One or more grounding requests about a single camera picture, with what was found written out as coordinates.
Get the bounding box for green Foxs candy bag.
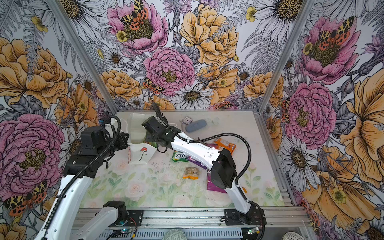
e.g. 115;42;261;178
171;150;189;163

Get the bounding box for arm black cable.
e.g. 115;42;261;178
150;102;252;185
41;115;122;240

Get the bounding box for orange Foxs candy bag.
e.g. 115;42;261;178
214;138;236;154

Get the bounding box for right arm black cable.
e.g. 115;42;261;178
150;102;252;185

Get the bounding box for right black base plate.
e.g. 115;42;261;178
224;206;267;226

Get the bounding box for purple Foxs berries candy bag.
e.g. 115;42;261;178
189;143;220;169

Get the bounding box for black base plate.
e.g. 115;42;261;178
109;210;144;227
224;206;267;226

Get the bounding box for green Lays chips bag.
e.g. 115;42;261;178
144;133;158;148

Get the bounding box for small tan snack packet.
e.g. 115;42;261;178
183;167;200;180

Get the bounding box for purple Lotte gummy bag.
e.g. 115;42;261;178
207;170;226;194

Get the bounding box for aluminium mounting rail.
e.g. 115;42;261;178
100;206;316;240

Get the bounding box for white floral paper bag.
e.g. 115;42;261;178
110;111;172;170

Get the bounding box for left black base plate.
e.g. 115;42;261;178
109;210;144;227

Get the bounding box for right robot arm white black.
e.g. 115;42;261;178
142;116;260;225

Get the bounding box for small square clock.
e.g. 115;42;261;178
182;117;193;125

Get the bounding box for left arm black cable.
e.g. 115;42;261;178
41;115;122;240

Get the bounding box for blue grey glasses case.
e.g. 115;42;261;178
186;120;207;133

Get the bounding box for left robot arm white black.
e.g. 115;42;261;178
36;124;129;240

